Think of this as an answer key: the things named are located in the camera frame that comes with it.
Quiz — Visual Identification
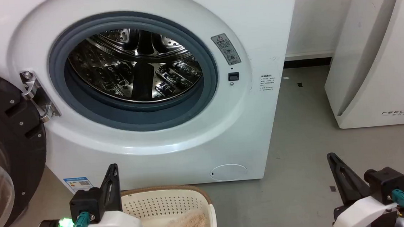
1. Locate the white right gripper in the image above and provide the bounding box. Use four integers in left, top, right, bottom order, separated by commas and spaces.
326, 147, 401, 227

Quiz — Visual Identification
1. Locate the black washing machine door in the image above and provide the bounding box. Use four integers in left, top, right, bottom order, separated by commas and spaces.
0, 59, 54, 227

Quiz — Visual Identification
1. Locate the stainless steel washing machine drum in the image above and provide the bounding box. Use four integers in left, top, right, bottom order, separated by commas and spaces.
65, 22, 206, 109

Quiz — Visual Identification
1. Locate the blue white energy label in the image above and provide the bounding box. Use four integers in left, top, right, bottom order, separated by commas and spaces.
63, 176, 94, 195

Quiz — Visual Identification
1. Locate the cream perforated laundry basket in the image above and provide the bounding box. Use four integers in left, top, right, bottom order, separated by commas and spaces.
120, 182, 218, 227

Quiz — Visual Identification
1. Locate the round white filter cover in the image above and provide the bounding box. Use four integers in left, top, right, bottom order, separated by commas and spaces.
209, 162, 249, 182

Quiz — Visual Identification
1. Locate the metal door hinge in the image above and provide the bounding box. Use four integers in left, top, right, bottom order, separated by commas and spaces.
20, 68, 62, 124

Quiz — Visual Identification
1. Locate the grey rubber door gasket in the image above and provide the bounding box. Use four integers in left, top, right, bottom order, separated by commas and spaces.
44, 4, 223, 139

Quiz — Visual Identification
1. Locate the white air purifier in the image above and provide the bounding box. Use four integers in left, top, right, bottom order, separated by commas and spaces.
317, 0, 404, 131

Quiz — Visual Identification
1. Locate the black baseboard strip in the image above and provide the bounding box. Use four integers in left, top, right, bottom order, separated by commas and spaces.
283, 57, 333, 69

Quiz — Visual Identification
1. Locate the white front-load washing machine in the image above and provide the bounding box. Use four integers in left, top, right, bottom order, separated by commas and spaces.
0, 0, 315, 200

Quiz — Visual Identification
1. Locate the grey warning sticker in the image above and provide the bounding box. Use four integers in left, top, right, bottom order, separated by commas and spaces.
211, 32, 242, 67

